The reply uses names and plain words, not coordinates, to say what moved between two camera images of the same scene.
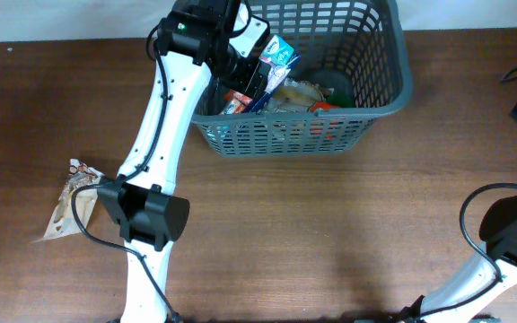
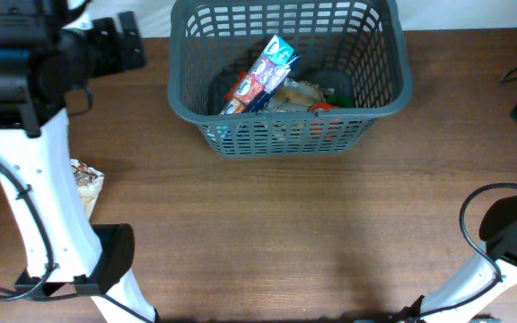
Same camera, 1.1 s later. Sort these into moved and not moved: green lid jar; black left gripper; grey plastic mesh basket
Moved: black left gripper
Not moved: green lid jar; grey plastic mesh basket
